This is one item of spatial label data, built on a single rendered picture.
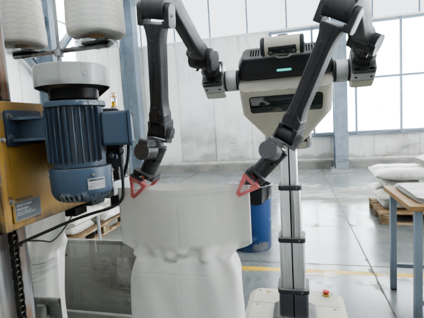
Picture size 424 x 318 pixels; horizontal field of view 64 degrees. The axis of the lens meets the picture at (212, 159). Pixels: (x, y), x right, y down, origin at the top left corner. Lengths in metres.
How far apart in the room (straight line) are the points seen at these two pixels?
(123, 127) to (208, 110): 8.55
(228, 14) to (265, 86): 8.30
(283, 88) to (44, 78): 0.90
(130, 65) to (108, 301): 8.65
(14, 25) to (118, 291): 1.22
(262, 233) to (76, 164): 2.71
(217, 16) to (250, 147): 3.57
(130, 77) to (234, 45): 2.99
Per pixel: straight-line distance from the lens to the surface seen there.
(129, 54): 10.12
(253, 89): 1.44
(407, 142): 9.46
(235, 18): 9.63
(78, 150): 0.88
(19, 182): 0.98
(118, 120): 0.88
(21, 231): 1.07
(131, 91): 9.98
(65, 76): 0.86
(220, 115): 9.32
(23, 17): 1.21
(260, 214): 3.35
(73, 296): 1.96
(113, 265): 1.76
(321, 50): 1.00
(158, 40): 1.07
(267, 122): 1.53
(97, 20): 1.03
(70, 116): 0.88
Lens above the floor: 1.25
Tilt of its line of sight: 5 degrees down
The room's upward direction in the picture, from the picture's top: 3 degrees counter-clockwise
